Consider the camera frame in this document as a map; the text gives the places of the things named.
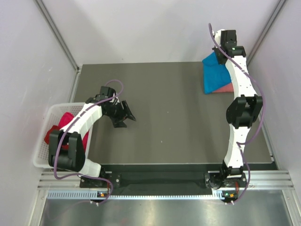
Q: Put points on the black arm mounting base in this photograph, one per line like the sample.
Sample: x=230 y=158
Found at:
x=158 y=176

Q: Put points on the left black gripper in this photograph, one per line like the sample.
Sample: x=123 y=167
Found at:
x=128 y=113

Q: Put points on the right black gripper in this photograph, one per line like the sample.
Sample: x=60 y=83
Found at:
x=216 y=50

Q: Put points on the blue t shirt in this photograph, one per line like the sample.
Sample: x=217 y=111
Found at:
x=214 y=74

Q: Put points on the folded pink t shirt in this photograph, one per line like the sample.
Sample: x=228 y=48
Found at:
x=225 y=89

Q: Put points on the magenta t shirt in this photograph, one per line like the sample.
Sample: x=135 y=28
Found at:
x=65 y=119

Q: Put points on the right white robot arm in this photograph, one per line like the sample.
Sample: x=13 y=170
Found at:
x=246 y=106

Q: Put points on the white slotted cable duct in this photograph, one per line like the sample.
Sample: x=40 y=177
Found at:
x=98 y=195

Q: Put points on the white plastic laundry basket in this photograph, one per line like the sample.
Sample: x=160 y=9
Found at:
x=53 y=116

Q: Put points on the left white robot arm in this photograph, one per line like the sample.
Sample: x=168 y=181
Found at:
x=66 y=149

